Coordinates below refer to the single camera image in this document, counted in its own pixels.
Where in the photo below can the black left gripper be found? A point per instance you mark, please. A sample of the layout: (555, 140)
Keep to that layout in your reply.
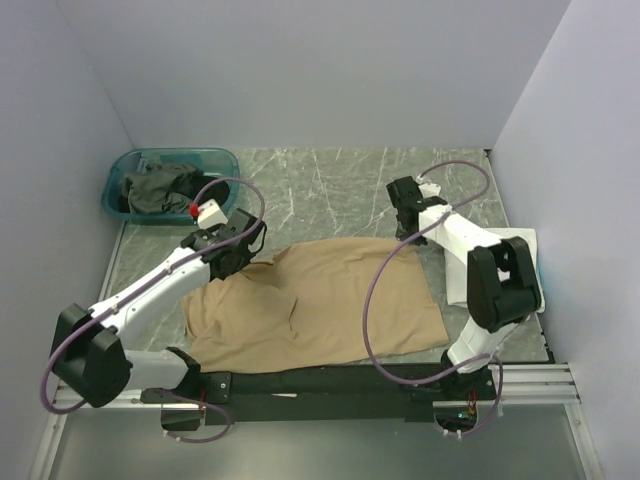
(248, 256)

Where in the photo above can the grey green t shirt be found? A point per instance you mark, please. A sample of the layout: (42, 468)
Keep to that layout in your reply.
(160, 189)

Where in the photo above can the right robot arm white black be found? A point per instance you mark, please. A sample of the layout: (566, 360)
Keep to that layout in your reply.
(493, 276)

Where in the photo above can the teal plastic laundry basket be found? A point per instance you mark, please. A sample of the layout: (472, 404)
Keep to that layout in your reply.
(212, 161)

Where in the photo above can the beige t shirt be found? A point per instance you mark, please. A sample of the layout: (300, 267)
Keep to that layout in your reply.
(314, 304)

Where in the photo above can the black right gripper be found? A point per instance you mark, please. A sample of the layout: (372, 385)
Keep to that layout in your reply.
(402, 236)

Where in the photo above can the black t shirt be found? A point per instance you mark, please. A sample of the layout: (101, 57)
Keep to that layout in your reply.
(199, 192)

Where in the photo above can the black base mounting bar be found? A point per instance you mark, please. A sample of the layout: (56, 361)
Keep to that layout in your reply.
(348, 392)

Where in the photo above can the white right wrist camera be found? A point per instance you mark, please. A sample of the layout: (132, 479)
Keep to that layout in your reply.
(429, 189)

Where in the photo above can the aluminium frame rail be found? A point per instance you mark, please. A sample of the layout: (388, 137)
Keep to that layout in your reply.
(539, 384)

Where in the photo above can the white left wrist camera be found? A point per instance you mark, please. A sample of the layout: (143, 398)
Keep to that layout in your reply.
(207, 215)

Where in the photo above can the folded white t shirt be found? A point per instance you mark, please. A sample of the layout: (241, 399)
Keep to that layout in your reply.
(530, 240)

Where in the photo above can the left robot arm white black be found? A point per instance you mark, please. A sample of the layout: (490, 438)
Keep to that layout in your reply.
(91, 350)

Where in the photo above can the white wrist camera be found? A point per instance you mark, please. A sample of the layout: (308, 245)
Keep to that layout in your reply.
(207, 215)
(429, 189)

